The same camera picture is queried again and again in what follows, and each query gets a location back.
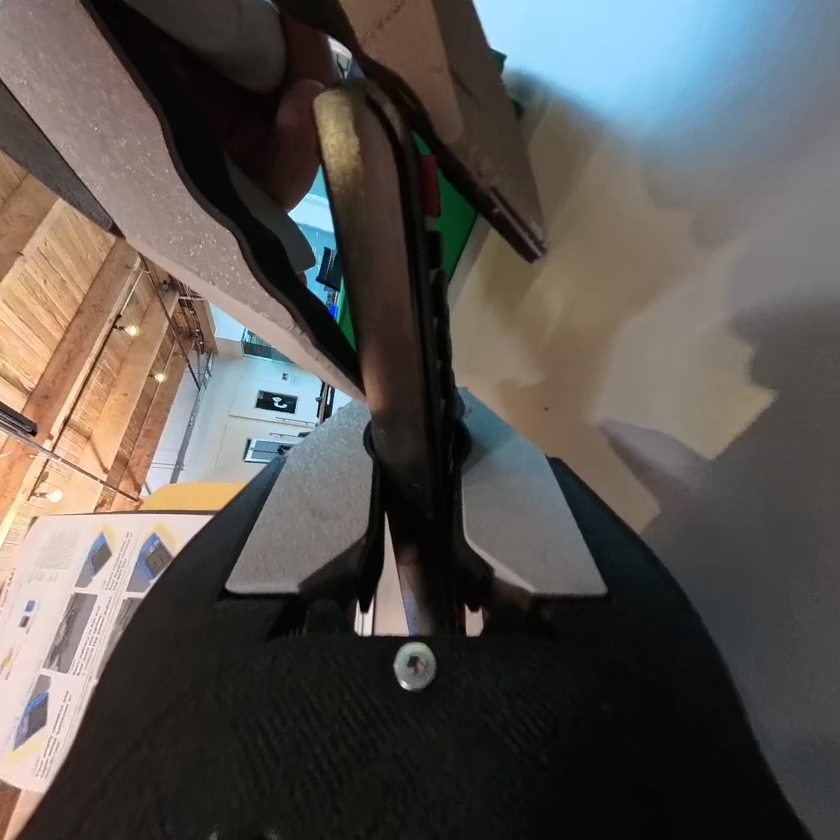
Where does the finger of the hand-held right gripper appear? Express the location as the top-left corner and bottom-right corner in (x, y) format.
(282, 0), (548, 265)
(0, 0), (368, 403)

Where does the person's right hand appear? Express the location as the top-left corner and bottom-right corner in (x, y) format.
(270, 23), (343, 215)

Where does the green mat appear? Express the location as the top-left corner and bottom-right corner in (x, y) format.
(336, 130), (481, 350)

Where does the yellow object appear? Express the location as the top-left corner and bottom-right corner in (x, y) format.
(140, 482), (252, 514)

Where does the printed instruction poster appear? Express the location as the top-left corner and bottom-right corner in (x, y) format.
(0, 512), (219, 796)

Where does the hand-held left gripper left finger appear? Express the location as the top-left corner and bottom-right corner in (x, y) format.
(223, 399), (385, 611)

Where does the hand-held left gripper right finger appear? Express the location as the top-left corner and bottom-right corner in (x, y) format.
(455, 388), (609, 608)

